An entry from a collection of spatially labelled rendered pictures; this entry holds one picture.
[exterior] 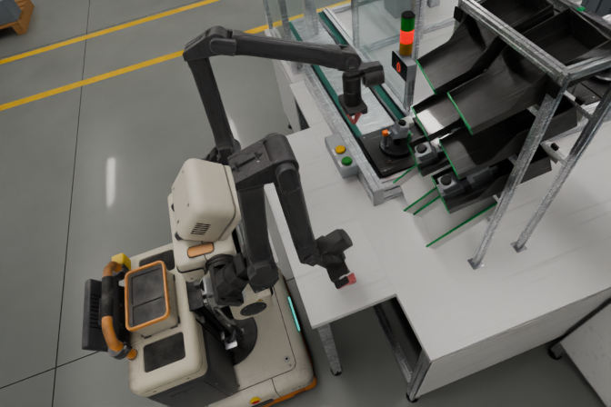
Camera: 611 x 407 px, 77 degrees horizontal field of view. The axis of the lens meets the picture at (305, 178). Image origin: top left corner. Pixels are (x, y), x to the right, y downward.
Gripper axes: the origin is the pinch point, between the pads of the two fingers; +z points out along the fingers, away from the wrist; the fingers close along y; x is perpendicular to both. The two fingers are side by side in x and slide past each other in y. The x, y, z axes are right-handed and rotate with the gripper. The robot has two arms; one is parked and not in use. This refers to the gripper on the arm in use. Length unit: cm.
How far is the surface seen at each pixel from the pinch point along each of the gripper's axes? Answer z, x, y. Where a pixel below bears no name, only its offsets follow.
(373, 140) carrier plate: 26.2, -12.4, 11.9
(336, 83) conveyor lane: 32, -15, 62
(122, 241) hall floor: 122, 145, 83
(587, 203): 38, -74, -42
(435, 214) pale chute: 20.2, -14.4, -33.6
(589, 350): 90, -67, -80
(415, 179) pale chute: 19.4, -15.3, -18.2
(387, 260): 37, 3, -35
